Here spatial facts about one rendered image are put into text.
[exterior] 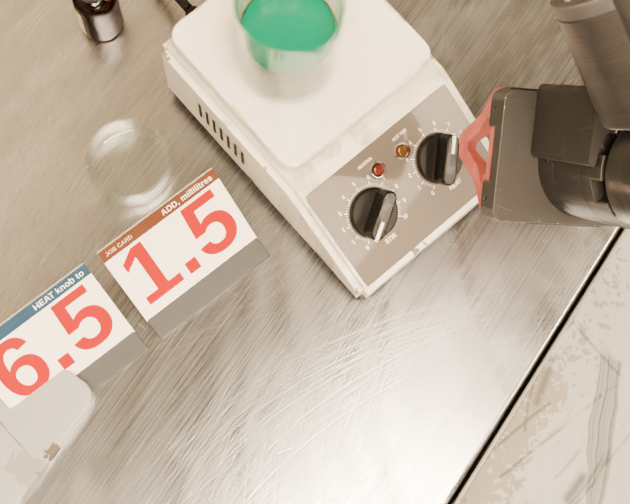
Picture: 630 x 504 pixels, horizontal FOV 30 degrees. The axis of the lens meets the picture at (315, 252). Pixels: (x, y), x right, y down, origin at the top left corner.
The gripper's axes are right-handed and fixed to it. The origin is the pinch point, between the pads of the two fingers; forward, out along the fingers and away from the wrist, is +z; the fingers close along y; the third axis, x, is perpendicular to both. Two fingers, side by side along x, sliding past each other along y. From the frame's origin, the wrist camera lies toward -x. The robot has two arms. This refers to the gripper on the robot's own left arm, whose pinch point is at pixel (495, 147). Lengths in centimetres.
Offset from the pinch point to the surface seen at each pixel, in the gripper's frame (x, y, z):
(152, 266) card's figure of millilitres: 9.6, 16.4, 12.7
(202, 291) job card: 11.2, 13.0, 12.9
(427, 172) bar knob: 2.2, 0.7, 6.8
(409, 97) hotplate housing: -2.4, 2.1, 7.5
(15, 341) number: 14.5, 24.7, 12.6
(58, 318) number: 13.0, 22.2, 12.7
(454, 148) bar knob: 0.5, -0.3, 5.4
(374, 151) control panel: 1.1, 4.3, 7.2
